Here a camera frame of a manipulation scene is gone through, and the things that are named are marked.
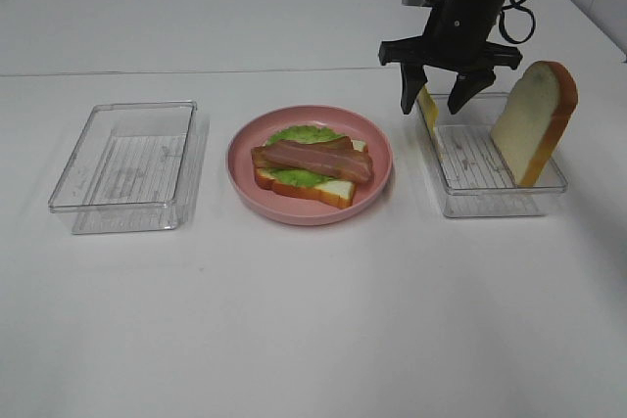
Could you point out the clear plastic tray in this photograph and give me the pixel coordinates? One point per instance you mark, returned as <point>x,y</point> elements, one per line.
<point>471,178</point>
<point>133,168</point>

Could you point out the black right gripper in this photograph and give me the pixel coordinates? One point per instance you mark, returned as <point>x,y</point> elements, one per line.
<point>454,38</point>

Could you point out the yellow cheese slice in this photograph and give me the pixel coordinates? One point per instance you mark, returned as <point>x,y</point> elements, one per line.
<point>428,113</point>

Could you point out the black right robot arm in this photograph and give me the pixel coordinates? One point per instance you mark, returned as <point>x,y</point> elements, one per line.
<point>455,38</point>

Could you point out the right clear plastic tray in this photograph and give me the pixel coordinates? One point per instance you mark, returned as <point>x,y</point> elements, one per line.
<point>471,178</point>

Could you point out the pink round plate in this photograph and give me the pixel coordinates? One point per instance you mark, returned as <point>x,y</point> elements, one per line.
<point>301,211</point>

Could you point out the left clear plastic tray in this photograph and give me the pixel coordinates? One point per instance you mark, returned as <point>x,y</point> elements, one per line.
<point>133,168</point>

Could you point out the bread slice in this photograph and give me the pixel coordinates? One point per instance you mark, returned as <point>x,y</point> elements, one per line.
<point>338,193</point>
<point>537,111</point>

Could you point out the pink bacon strip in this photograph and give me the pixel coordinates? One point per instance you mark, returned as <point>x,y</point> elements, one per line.
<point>356,166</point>

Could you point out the brown bacon strip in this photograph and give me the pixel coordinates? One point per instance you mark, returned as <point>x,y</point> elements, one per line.
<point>287,154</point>

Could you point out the green lettuce leaf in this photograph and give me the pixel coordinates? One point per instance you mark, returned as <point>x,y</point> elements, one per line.
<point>305,134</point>

